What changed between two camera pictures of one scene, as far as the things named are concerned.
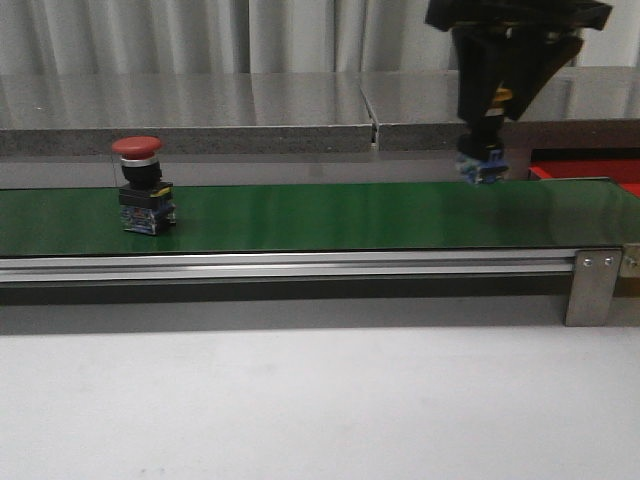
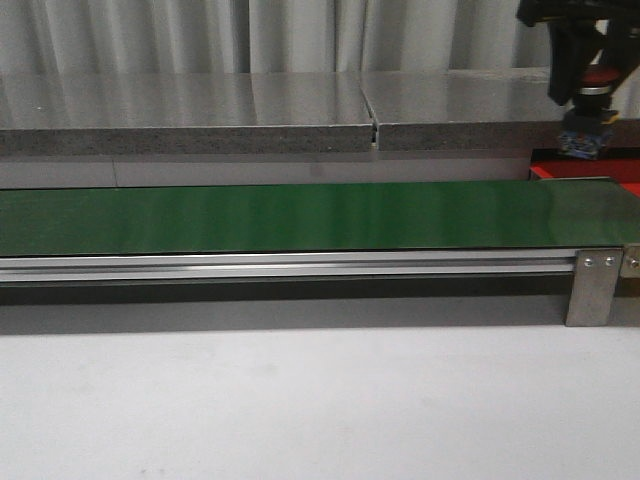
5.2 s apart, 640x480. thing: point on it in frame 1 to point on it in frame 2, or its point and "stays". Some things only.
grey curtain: [222, 37] stays
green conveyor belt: [426, 215] stays
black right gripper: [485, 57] to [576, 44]
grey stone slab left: [188, 113] stays
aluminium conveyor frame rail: [286, 266] stays
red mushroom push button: [146, 203] to [586, 123]
